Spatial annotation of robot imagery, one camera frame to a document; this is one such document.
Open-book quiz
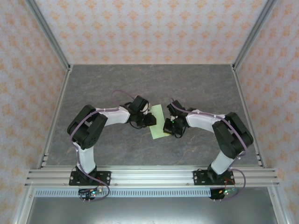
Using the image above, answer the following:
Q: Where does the light green paper sheet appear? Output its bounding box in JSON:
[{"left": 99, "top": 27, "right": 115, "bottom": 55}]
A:
[{"left": 149, "top": 104, "right": 168, "bottom": 140}]

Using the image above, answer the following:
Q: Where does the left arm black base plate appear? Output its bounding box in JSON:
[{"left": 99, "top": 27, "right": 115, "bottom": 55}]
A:
[{"left": 69, "top": 171, "right": 112, "bottom": 187}]

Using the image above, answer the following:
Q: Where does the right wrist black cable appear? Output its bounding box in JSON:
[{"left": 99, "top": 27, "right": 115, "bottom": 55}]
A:
[{"left": 174, "top": 127, "right": 187, "bottom": 139}]

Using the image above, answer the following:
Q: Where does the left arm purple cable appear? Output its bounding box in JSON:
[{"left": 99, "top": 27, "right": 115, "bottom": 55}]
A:
[{"left": 70, "top": 90, "right": 139, "bottom": 201}]

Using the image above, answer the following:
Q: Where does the aluminium mounting rail beam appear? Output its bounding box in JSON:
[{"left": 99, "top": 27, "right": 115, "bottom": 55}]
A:
[{"left": 24, "top": 166, "right": 280, "bottom": 187}]

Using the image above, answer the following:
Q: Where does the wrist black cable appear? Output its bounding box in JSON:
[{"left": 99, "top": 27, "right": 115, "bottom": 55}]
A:
[
  {"left": 128, "top": 118, "right": 143, "bottom": 129},
  {"left": 174, "top": 127, "right": 187, "bottom": 139}
]

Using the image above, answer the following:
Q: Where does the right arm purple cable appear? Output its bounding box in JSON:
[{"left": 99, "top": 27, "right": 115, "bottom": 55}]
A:
[{"left": 170, "top": 98, "right": 249, "bottom": 201}]

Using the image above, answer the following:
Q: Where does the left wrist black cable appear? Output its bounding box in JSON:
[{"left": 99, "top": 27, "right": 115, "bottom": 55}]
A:
[{"left": 128, "top": 118, "right": 143, "bottom": 129}]

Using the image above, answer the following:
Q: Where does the aluminium table edge rail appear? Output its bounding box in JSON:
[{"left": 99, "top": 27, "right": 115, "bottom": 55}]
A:
[
  {"left": 37, "top": 67, "right": 73, "bottom": 170},
  {"left": 231, "top": 66, "right": 267, "bottom": 168}
]

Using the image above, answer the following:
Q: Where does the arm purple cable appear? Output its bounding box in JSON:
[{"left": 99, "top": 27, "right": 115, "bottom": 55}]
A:
[
  {"left": 170, "top": 98, "right": 249, "bottom": 201},
  {"left": 70, "top": 90, "right": 139, "bottom": 201}
]

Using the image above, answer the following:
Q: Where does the grey metal shelf sheet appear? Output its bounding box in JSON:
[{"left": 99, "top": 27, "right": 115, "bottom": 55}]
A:
[{"left": 25, "top": 197, "right": 278, "bottom": 224}]

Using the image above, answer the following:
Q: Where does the aluminium lower frame bar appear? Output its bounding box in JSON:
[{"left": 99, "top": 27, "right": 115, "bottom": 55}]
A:
[
  {"left": 13, "top": 186, "right": 36, "bottom": 224},
  {"left": 267, "top": 186, "right": 289, "bottom": 224}
]

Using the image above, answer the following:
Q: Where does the slotted grey cable duct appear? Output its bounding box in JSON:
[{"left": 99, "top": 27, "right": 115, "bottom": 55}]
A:
[{"left": 35, "top": 189, "right": 212, "bottom": 197}]

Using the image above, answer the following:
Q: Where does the aluminium frame post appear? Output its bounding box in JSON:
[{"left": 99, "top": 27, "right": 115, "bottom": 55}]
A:
[
  {"left": 24, "top": 0, "right": 72, "bottom": 72},
  {"left": 231, "top": 0, "right": 278, "bottom": 71}
]

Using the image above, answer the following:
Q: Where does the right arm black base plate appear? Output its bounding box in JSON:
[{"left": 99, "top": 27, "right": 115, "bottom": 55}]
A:
[{"left": 193, "top": 170, "right": 234, "bottom": 187}]

